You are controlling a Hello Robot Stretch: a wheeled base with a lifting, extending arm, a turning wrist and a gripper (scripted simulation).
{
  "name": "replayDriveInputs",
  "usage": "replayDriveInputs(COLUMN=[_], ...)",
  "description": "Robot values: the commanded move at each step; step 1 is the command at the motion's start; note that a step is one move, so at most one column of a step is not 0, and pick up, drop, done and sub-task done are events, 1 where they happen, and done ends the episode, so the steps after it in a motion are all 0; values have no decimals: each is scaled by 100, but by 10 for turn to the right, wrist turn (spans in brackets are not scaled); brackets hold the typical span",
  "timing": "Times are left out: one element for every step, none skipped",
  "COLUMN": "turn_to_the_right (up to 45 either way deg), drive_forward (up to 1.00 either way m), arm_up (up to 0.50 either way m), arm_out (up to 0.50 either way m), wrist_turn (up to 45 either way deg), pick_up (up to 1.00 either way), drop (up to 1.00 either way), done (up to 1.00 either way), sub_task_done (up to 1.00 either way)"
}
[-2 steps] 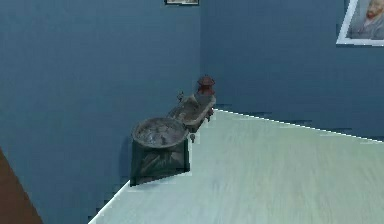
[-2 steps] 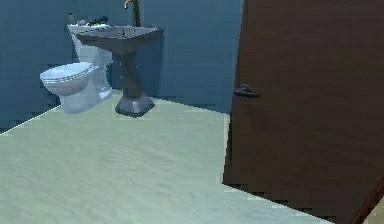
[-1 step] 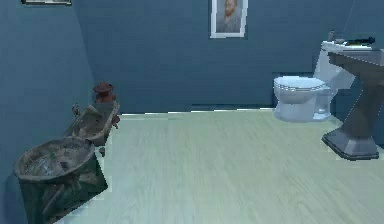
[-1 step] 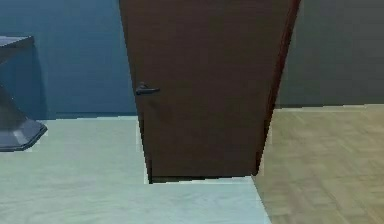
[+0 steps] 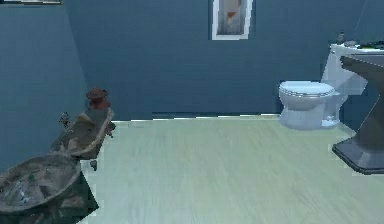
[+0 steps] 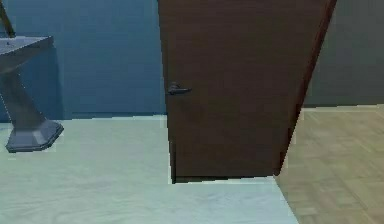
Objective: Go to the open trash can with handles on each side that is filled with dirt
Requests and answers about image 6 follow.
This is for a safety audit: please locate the grey pedestal sink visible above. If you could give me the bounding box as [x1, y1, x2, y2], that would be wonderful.
[0, 0, 65, 154]

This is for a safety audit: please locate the black lever door handle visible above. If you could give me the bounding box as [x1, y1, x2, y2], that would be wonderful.
[167, 81, 193, 96]

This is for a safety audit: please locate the dark brown wooden door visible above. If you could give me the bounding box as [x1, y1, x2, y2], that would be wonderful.
[157, 0, 338, 184]

